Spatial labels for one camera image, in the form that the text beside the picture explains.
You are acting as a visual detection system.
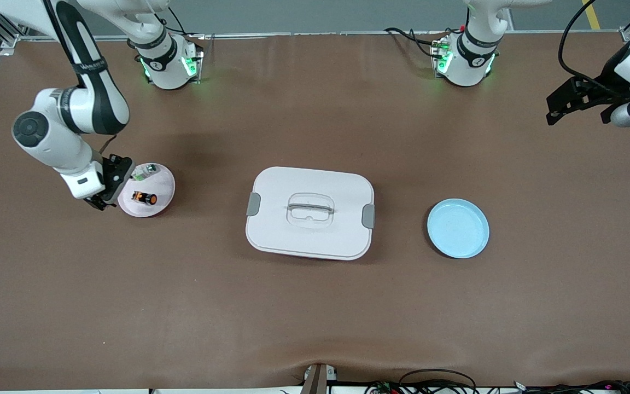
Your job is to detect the small green electronic component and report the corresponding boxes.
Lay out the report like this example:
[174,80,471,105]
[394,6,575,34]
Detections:
[131,163,160,182]

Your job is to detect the pink round plate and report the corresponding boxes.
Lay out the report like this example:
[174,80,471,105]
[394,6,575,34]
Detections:
[117,163,177,218]

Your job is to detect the light blue round plate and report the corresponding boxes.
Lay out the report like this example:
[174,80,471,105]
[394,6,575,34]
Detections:
[427,198,491,259]

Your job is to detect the white lidded container box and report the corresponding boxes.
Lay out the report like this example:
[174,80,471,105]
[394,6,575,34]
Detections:
[245,166,376,261]

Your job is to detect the brown table mat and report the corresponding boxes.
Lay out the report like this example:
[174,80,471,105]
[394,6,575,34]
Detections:
[0,31,630,391]

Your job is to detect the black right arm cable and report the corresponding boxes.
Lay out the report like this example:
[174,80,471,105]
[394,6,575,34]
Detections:
[98,134,119,160]

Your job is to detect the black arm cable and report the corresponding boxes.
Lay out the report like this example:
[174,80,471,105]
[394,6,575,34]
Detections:
[98,134,119,160]
[558,0,623,92]

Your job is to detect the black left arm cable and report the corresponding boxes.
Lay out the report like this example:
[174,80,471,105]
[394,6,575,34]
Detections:
[558,0,623,92]

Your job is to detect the black base cable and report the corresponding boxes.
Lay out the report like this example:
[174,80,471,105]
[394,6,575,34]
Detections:
[384,26,448,59]

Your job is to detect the grey metal bracket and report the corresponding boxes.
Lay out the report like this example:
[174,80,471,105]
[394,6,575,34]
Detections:
[301,363,338,394]

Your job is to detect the black cable bundle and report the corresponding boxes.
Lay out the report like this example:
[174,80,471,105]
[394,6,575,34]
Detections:
[364,369,630,394]

